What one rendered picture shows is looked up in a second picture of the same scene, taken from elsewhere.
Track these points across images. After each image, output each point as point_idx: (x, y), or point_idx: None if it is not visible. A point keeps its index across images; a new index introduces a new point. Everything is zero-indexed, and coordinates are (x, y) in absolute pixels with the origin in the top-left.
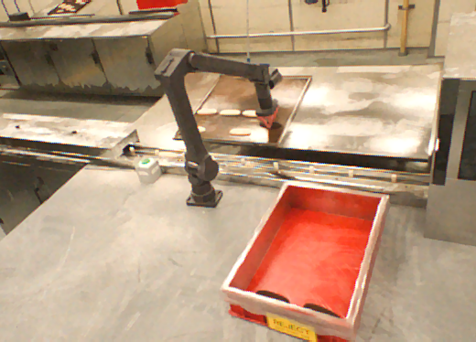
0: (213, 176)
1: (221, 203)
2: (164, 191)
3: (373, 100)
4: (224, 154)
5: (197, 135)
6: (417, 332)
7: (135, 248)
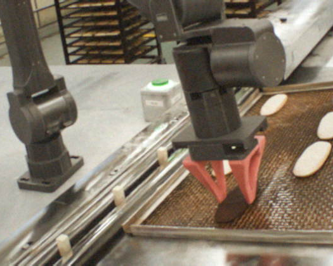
0: (23, 138)
1: (23, 194)
2: (110, 134)
3: None
4: (172, 166)
5: (13, 44)
6: None
7: None
